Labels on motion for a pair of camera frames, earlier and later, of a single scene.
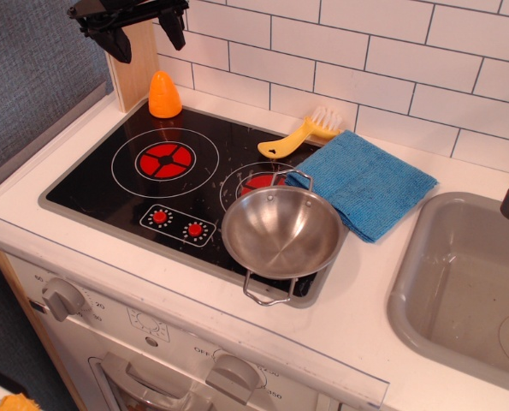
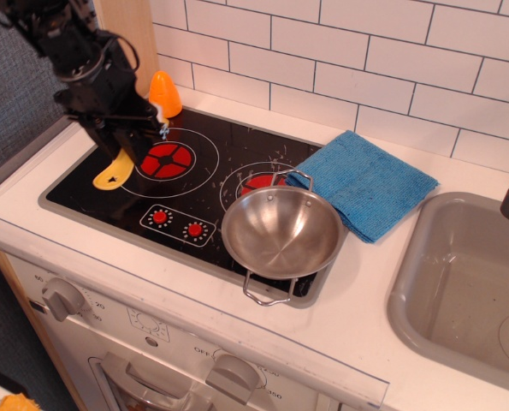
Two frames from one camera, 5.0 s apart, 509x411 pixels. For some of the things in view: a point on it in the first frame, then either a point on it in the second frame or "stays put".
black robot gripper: (99, 18) -> (101, 71)
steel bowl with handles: (280, 233) stays put
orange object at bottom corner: (17, 402) stays put
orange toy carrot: (163, 98) stays put
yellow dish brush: (322, 122) -> (117, 173)
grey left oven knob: (62, 298) stays put
